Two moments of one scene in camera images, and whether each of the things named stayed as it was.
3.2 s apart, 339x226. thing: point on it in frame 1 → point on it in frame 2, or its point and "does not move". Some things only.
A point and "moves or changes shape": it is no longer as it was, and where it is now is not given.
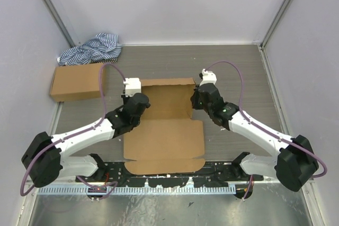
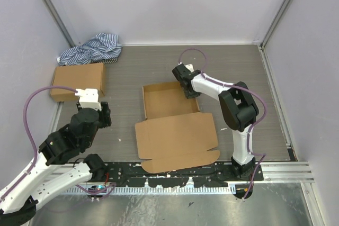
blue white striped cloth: (103, 46) does not move
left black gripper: (125, 99) → (106, 115)
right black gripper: (195, 105) → (192, 95)
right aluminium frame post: (283, 8) does not move
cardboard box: (166, 140) moves or changes shape
